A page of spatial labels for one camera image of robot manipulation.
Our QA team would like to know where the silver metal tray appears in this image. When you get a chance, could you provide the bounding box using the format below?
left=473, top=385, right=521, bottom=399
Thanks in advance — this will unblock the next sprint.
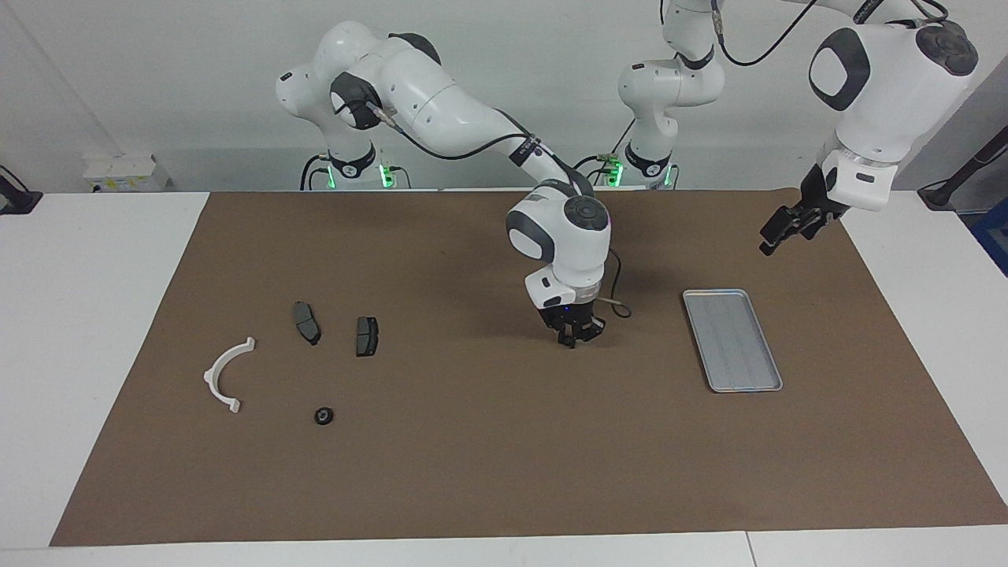
left=682, top=289, right=784, bottom=393

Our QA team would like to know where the brown table mat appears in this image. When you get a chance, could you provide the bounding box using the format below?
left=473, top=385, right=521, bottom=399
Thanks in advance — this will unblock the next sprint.
left=50, top=189, right=1008, bottom=547

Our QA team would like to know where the curved dark grey brake pad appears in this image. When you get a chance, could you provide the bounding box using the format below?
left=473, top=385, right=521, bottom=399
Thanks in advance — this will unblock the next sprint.
left=293, top=302, right=322, bottom=347

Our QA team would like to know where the black clamp stand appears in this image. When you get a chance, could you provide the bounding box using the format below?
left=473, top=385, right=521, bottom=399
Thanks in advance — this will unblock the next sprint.
left=0, top=165, right=43, bottom=215

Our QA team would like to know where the black left base cable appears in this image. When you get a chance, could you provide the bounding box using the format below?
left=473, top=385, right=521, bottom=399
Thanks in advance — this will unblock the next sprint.
left=561, top=118, right=639, bottom=187

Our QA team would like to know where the black base cable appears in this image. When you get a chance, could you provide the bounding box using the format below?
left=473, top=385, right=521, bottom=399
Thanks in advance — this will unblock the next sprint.
left=561, top=118, right=639, bottom=187
left=299, top=154, right=332, bottom=191

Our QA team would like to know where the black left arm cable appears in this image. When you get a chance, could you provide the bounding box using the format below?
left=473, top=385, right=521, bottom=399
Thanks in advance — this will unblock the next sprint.
left=707, top=0, right=950, bottom=67

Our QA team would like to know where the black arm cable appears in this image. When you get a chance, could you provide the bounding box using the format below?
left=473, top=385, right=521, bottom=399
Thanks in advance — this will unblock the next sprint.
left=370, top=106, right=632, bottom=319
left=707, top=0, right=950, bottom=67

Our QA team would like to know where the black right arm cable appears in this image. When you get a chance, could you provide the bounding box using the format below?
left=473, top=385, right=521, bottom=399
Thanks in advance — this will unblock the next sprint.
left=370, top=106, right=632, bottom=319

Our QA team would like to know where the black right base cable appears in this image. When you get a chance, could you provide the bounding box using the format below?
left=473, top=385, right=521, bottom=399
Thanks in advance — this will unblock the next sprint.
left=299, top=154, right=332, bottom=191

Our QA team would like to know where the white curved plastic bracket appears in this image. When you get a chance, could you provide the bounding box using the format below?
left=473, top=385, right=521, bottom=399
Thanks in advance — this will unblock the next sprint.
left=203, top=337, right=256, bottom=414

